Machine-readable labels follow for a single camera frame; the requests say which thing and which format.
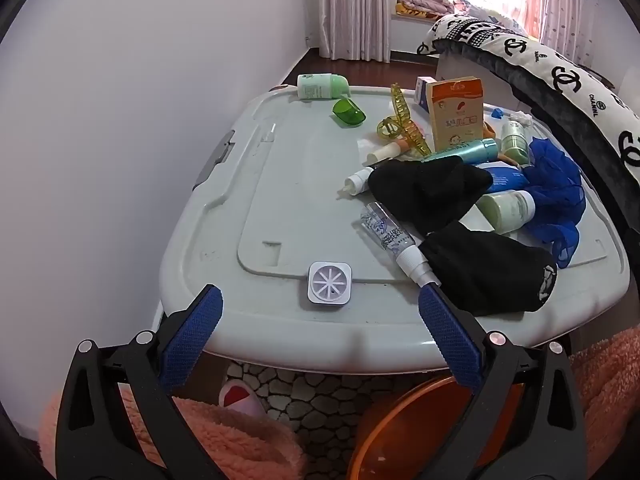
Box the white red slipper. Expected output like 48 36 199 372
220 377 263 416

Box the plain black sock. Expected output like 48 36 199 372
367 156 495 236

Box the cream lip balm stick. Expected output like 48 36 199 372
367 140 408 163

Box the blue mesh bath loofah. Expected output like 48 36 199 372
520 137 587 268

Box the person's right leg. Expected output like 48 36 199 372
570 327 640 461

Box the yellow hair claw clip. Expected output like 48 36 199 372
376 82 432 157

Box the green white bottle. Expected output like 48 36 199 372
297 73 352 101

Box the white tube with blue label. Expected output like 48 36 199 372
475 162 527 195

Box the small pale green bottle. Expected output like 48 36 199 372
500 120 532 167

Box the dotted pink curtain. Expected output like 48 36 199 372
522 0 621 66
317 0 407 63

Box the person's leg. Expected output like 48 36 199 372
570 327 640 461
39 390 306 480

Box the clear spray bottle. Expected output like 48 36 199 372
360 201 442 288

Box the blue white cardboard box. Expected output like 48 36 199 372
415 76 438 111

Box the green plastic cup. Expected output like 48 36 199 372
332 99 366 127

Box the stone pattern floor mat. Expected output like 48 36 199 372
220 360 441 480

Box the black sock with white logo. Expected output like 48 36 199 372
417 221 558 317

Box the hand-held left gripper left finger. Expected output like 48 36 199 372
55 284 223 480

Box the floral quilt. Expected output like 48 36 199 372
452 0 526 36

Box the white nozzle bottle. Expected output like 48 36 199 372
340 167 375 197

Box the orange plastic bucket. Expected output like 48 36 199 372
347 375 526 480

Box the teal cosmetic tube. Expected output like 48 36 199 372
422 137 501 165

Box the orange cardboard box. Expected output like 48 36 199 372
426 78 486 153

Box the white square plastic grille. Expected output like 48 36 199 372
301 261 353 307

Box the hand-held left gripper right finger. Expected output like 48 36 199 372
417 282 588 480

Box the person's left leg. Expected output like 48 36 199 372
39 390 306 480

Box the pale green jar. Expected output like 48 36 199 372
476 190 537 235

